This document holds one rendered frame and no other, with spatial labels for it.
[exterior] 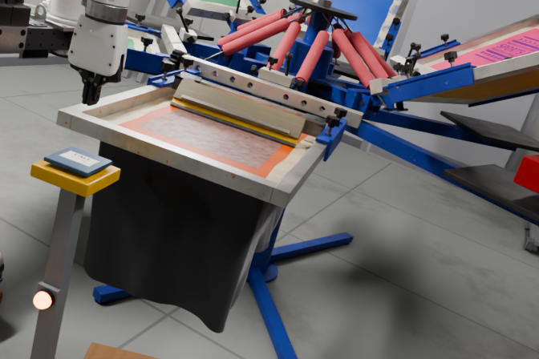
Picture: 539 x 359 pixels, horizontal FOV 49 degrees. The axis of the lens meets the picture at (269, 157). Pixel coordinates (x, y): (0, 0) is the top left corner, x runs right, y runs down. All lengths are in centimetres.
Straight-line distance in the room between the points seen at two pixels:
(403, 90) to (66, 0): 110
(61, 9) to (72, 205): 66
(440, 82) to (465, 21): 352
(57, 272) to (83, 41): 50
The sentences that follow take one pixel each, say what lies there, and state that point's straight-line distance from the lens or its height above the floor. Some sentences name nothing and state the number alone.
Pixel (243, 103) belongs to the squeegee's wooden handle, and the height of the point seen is 102.
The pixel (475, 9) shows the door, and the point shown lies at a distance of 550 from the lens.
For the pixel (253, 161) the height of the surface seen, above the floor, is 96.
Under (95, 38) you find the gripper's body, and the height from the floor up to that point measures 122.
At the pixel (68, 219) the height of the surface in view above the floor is 84.
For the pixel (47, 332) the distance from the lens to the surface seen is 147.
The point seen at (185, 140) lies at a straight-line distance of 157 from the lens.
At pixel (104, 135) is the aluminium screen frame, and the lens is 144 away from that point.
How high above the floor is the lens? 145
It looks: 18 degrees down
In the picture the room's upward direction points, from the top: 16 degrees clockwise
